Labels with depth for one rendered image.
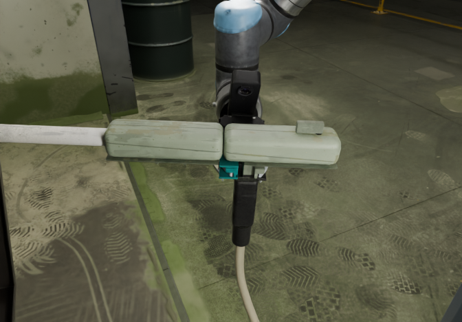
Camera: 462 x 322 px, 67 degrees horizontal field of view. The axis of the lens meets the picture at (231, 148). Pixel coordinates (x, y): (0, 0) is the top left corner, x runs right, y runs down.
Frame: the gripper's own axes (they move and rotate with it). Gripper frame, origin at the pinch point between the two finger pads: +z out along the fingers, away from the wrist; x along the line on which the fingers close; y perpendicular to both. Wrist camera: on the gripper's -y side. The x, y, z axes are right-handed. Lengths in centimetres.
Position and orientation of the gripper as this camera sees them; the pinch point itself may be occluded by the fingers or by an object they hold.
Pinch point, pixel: (245, 165)
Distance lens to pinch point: 48.4
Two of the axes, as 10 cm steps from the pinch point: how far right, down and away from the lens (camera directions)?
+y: -0.7, 8.4, 5.3
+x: -10.0, -0.5, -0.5
